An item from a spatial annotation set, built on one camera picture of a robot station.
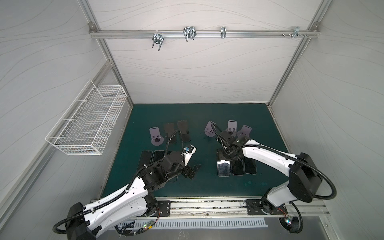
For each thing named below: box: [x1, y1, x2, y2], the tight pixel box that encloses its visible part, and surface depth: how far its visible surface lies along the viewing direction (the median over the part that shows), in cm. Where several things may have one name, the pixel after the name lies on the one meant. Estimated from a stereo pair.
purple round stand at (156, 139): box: [149, 127, 164, 146], surface depth 95 cm
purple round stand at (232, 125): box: [228, 120, 237, 132], surface depth 100 cm
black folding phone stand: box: [164, 123, 177, 144], surface depth 96 cm
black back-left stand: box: [177, 119, 191, 144], surface depth 98 cm
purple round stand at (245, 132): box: [237, 125, 252, 138], surface depth 97 cm
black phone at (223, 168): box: [217, 160, 231, 177], surface depth 84 cm
